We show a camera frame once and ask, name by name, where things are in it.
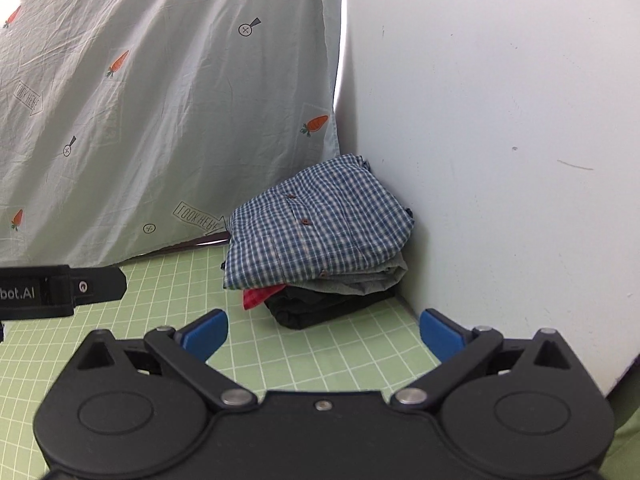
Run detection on carrot print backdrop sheet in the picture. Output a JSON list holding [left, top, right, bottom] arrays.
[[0, 0, 346, 268]]

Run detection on green grid mat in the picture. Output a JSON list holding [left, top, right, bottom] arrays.
[[0, 242, 640, 480]]

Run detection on folded grey garment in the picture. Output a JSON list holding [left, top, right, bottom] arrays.
[[285, 252, 408, 297]]

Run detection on red plaid garment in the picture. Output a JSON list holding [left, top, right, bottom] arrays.
[[242, 284, 288, 310]]

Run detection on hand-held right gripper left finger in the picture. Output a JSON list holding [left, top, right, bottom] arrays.
[[75, 308, 258, 411]]

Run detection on blue plaid shirt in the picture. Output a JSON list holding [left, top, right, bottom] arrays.
[[221, 154, 415, 291]]

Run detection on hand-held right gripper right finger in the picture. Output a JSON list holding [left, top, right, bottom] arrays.
[[390, 308, 576, 411]]

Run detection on folded black garment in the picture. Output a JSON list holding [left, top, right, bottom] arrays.
[[264, 285, 396, 331]]

